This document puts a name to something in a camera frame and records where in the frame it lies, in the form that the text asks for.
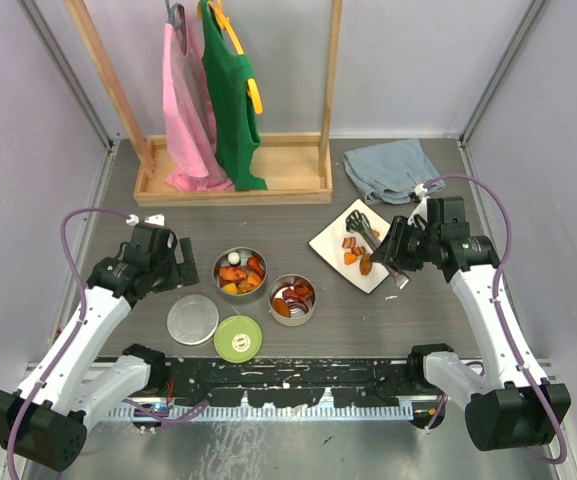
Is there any wooden clothes rack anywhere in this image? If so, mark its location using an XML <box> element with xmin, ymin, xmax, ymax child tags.
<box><xmin>65</xmin><ymin>1</ymin><xmax>343</xmax><ymax>207</ymax></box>

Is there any white cable duct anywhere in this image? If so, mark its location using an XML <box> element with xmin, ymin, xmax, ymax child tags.
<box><xmin>110</xmin><ymin>399</ymin><xmax>415</xmax><ymax>422</ymax></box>

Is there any red bacon piece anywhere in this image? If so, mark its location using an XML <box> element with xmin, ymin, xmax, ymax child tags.
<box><xmin>282</xmin><ymin>284</ymin><xmax>314</xmax><ymax>302</ymax></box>

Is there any yellow clothes hanger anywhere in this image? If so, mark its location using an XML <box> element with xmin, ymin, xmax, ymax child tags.
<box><xmin>197</xmin><ymin>1</ymin><xmax>264</xmax><ymax>115</ymax></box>

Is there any red food piece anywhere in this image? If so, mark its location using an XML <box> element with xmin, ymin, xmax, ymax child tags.
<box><xmin>246</xmin><ymin>256</ymin><xmax>265</xmax><ymax>278</ymax></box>

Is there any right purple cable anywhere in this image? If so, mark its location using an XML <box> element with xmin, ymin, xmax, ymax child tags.
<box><xmin>417</xmin><ymin>173</ymin><xmax>568</xmax><ymax>465</ymax></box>

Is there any food pile on plate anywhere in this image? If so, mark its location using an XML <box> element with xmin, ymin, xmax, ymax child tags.
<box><xmin>341</xmin><ymin>233</ymin><xmax>379</xmax><ymax>276</ymax></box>

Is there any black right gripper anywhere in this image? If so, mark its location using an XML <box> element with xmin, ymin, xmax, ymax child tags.
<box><xmin>370</xmin><ymin>215</ymin><xmax>440</xmax><ymax>272</ymax></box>

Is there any orange fried food piece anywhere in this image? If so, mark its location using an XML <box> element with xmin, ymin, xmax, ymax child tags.
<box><xmin>271</xmin><ymin>298</ymin><xmax>292</xmax><ymax>318</ymax></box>

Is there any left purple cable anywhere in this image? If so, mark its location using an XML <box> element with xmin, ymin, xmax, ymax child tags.
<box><xmin>2</xmin><ymin>207</ymin><xmax>211</xmax><ymax>476</ymax></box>

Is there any white square plate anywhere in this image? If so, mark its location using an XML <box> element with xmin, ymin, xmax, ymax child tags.
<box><xmin>309</xmin><ymin>200</ymin><xmax>390</xmax><ymax>294</ymax></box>

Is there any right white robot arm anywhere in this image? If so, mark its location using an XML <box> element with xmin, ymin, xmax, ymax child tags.
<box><xmin>373</xmin><ymin>197</ymin><xmax>571</xmax><ymax>451</ymax></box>

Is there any pink shirt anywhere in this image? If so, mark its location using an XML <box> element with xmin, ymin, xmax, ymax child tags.
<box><xmin>162</xmin><ymin>23</ymin><xmax>234</xmax><ymax>192</ymax></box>

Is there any round steel lid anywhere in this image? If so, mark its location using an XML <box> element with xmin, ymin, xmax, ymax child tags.
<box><xmin>166</xmin><ymin>294</ymin><xmax>220</xmax><ymax>346</ymax></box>

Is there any small steel bowl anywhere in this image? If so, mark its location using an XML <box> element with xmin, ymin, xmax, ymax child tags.
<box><xmin>268</xmin><ymin>274</ymin><xmax>317</xmax><ymax>327</ymax></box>

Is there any green round lid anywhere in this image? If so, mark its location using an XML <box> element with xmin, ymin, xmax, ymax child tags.
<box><xmin>213</xmin><ymin>315</ymin><xmax>263</xmax><ymax>364</ymax></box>

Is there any grey clothes hanger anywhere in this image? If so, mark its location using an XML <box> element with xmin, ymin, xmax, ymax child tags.
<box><xmin>165</xmin><ymin>0</ymin><xmax>188</xmax><ymax>55</ymax></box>

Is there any purple cable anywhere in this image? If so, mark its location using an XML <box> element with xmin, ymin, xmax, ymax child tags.
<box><xmin>417</xmin><ymin>173</ymin><xmax>568</xmax><ymax>465</ymax></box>
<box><xmin>2</xmin><ymin>207</ymin><xmax>211</xmax><ymax>476</ymax></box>

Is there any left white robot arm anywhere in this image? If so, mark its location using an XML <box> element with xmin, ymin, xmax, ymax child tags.
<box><xmin>0</xmin><ymin>222</ymin><xmax>199</xmax><ymax>472</ymax></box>

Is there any folded blue towel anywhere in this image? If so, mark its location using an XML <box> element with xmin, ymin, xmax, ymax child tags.
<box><xmin>342</xmin><ymin>139</ymin><xmax>439</xmax><ymax>205</ymax></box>

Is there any yellow food piece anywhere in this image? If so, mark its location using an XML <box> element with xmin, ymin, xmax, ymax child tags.
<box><xmin>222</xmin><ymin>283</ymin><xmax>238</xmax><ymax>295</ymax></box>

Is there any large round steel tin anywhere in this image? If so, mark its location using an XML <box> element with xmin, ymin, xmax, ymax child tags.
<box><xmin>212</xmin><ymin>247</ymin><xmax>268</xmax><ymax>303</ymax></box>

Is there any green shirt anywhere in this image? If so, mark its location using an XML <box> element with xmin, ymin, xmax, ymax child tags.
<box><xmin>202</xmin><ymin>4</ymin><xmax>269</xmax><ymax>192</ymax></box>

